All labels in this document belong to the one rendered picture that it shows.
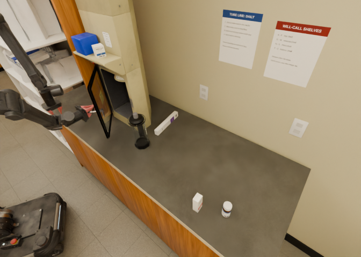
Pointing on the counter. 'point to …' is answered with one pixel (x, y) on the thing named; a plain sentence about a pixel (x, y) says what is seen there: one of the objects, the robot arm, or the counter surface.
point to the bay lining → (115, 90)
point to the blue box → (84, 43)
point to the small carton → (99, 50)
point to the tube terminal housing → (99, 25)
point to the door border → (95, 103)
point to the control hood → (107, 61)
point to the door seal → (95, 101)
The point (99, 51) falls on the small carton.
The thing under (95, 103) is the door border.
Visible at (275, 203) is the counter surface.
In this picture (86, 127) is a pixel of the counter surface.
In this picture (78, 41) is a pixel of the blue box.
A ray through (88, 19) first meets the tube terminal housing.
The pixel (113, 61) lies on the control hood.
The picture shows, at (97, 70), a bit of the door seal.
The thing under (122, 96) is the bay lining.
